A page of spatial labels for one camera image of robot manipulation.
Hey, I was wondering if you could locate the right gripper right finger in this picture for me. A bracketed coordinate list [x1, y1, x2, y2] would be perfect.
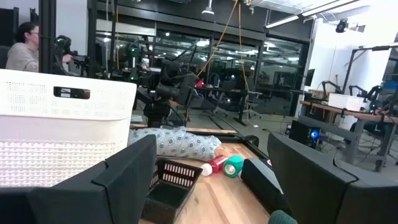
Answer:
[267, 132, 398, 224]

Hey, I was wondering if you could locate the black computer tower blue light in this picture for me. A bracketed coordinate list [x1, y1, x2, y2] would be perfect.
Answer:
[289, 119, 321, 149]

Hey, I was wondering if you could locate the white box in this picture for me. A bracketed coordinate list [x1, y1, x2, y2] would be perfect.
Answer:
[328, 92, 365, 112]

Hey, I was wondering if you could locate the dark green bandage roll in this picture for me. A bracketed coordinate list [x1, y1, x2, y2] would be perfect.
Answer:
[268, 210, 299, 224]

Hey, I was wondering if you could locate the large white plastic basket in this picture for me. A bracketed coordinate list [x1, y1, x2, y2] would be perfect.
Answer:
[0, 68, 137, 188]

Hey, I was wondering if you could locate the red medicine bottle white cap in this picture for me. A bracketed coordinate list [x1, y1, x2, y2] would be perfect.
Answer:
[200, 154, 228, 177]

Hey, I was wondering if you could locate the person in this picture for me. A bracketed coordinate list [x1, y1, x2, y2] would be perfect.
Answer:
[5, 21, 74, 73]

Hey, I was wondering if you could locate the black ceiling-mounted camera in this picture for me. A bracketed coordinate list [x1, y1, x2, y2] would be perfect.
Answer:
[335, 17, 349, 34]

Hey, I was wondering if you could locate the black first aid kit pouch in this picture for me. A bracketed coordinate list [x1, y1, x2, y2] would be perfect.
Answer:
[241, 157, 293, 217]

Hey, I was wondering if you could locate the black stand post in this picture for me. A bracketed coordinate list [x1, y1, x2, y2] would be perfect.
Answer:
[39, 0, 57, 74]

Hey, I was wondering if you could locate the wooden background workbench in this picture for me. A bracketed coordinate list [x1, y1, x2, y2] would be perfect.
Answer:
[298, 100, 398, 172]

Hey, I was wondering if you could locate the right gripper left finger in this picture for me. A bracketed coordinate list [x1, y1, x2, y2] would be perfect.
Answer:
[0, 134, 157, 224]

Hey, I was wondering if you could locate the teal bandage roll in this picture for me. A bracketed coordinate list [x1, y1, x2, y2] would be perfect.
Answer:
[223, 155, 244, 178]

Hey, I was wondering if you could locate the grey patterned cloth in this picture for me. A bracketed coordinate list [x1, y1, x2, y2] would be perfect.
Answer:
[127, 126, 222, 162]

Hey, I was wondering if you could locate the orange hanging cable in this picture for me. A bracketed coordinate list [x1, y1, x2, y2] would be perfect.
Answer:
[195, 0, 239, 78]
[238, 2, 249, 91]

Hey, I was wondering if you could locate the small black plastic basket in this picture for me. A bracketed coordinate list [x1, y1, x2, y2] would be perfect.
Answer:
[141, 158, 203, 224]

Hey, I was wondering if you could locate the black background desk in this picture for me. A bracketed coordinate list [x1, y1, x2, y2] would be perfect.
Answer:
[198, 85, 305, 127]

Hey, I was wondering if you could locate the ceiling light strip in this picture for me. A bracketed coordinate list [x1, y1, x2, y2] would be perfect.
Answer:
[264, 0, 361, 29]

